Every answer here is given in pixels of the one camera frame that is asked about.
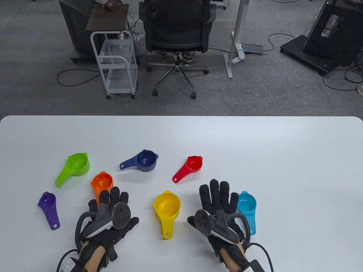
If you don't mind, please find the person's right hand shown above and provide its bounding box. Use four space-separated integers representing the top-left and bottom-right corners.
187 179 246 256

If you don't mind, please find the person's left hand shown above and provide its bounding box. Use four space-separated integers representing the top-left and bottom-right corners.
75 186 140 263

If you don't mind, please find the person's left forearm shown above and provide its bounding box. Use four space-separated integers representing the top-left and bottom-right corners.
83 246 106 272

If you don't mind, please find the person's right forearm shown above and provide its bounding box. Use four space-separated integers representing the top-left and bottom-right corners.
221 241 248 268

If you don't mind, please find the light blue measuring cup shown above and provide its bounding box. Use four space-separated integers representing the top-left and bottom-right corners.
236 191 257 236

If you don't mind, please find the orange measuring cup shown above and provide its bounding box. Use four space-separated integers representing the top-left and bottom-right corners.
90 171 114 209

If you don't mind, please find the grey glove-mounted tracker controller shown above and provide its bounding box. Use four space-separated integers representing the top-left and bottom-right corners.
194 209 252 245
75 202 132 250

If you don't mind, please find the yellow measuring cup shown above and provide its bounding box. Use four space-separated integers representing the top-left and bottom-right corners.
153 190 181 240

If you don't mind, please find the red measuring cup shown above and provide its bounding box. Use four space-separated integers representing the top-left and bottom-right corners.
172 155 203 184

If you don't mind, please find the green measuring cup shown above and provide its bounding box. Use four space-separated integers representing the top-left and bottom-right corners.
55 152 90 187

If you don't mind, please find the purple measuring cup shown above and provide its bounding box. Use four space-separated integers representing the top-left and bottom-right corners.
37 192 61 231

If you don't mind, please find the navy blue measuring cup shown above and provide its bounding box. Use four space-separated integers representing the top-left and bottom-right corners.
119 149 159 173

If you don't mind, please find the black power box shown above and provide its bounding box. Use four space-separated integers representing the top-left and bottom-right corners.
242 43 265 55

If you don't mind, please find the white desk leg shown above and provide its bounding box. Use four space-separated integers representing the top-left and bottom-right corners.
223 0 248 79

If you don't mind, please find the black office chair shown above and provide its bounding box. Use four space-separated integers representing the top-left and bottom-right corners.
141 0 216 99

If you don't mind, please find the black cabinet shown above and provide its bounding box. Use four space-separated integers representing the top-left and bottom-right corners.
58 0 100 64

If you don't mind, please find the dark brown side table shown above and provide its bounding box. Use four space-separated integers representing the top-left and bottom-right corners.
85 3 130 32

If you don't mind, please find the black equipment stand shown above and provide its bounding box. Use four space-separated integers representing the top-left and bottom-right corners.
280 0 363 77

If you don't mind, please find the dark object on side table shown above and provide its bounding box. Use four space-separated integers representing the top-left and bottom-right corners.
103 0 124 11

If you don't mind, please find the black wrist camera unit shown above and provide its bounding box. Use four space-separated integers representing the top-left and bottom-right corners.
242 242 275 272
56 249 83 272

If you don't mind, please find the black floor cable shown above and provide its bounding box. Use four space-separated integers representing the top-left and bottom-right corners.
56 69 109 87
262 33 297 54
322 58 363 91

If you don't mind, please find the white rolling wire cart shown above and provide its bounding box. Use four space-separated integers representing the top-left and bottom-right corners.
90 30 140 100

